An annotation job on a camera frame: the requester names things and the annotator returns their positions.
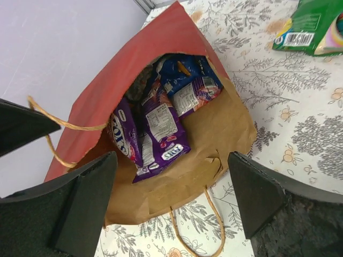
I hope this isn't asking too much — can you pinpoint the purple Fox's candy packet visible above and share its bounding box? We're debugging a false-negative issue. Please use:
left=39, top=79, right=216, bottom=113
left=133, top=79, right=191, bottom=183

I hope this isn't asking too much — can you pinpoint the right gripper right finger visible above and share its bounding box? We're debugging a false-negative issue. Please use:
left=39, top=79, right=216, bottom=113
left=228, top=152, right=342, bottom=256

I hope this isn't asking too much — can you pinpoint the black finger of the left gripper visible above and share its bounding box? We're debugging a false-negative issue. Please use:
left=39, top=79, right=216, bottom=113
left=0, top=99, right=61, bottom=156

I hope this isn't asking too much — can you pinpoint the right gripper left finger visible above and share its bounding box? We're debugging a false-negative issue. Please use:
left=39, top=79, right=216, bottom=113
left=1, top=152, right=117, bottom=256

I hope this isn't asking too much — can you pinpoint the blue Doritos chip bag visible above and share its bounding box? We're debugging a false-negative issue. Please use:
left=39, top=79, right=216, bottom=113
left=154, top=54, right=225, bottom=118

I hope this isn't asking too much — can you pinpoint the red brown paper bag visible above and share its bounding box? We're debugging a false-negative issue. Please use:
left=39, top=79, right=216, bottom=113
left=26, top=1, right=258, bottom=257

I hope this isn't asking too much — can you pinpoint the floral table mat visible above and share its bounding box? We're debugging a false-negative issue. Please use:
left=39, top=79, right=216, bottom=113
left=95, top=1, right=342, bottom=256

